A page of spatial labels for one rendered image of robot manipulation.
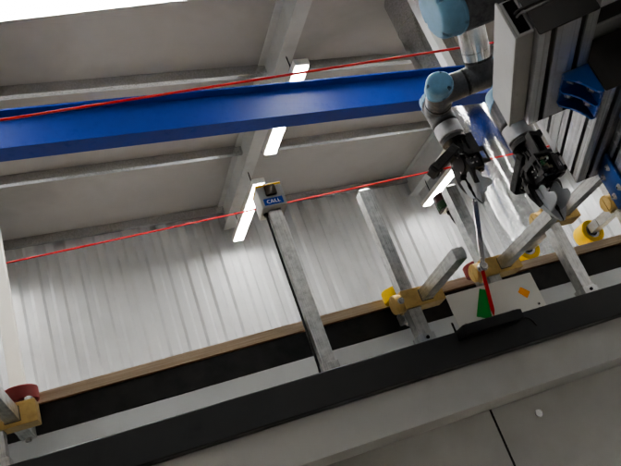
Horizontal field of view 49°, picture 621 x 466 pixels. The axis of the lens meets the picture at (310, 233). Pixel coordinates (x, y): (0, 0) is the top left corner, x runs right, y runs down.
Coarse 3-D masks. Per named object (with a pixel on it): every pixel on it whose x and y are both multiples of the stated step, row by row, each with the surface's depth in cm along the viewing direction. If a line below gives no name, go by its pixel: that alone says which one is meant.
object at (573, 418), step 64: (384, 320) 194; (448, 320) 198; (128, 384) 174; (192, 384) 177; (256, 384) 180; (576, 384) 195; (384, 448) 178; (448, 448) 180; (512, 448) 183; (576, 448) 186
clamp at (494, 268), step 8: (496, 256) 184; (472, 264) 182; (488, 264) 182; (496, 264) 183; (512, 264) 183; (520, 264) 184; (472, 272) 183; (480, 272) 181; (488, 272) 181; (496, 272) 182; (504, 272) 183; (512, 272) 185; (472, 280) 184; (480, 280) 182
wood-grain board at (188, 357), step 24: (600, 240) 218; (528, 264) 210; (456, 288) 202; (336, 312) 192; (360, 312) 193; (264, 336) 185; (168, 360) 177; (192, 360) 178; (72, 384) 170; (96, 384) 171
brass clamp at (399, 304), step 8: (416, 288) 175; (392, 296) 174; (400, 296) 174; (408, 296) 174; (416, 296) 174; (440, 296) 175; (392, 304) 175; (400, 304) 172; (408, 304) 173; (416, 304) 173; (424, 304) 174; (432, 304) 177; (392, 312) 176; (400, 312) 173
